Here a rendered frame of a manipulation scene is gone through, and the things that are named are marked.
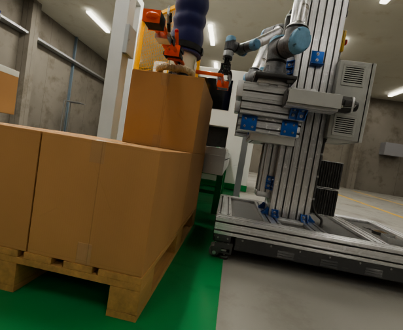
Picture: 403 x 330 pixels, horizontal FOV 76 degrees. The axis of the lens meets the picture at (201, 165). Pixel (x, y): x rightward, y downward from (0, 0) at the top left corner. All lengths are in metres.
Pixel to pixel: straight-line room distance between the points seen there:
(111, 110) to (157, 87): 1.62
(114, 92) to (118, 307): 2.45
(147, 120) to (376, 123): 12.52
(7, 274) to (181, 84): 1.09
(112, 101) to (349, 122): 2.29
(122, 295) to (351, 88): 1.60
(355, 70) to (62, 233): 1.71
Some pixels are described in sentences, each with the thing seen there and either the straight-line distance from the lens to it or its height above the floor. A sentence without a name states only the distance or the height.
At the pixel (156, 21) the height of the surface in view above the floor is 1.05.
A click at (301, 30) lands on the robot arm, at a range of 1.54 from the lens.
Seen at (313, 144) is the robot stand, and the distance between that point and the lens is 1.76.
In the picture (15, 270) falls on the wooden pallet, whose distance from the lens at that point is 1.11.
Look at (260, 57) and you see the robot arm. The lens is 2.30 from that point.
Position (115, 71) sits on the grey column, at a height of 1.27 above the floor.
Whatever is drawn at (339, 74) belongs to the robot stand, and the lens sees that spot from 1.83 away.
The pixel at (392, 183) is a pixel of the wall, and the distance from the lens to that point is 13.81.
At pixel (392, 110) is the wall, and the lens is 13.87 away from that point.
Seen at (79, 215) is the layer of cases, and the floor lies 0.30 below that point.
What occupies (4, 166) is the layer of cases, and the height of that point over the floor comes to 0.41.
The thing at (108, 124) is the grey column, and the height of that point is 0.69.
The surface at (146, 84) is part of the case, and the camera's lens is 1.49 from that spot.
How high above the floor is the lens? 0.56
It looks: 3 degrees down
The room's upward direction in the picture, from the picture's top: 9 degrees clockwise
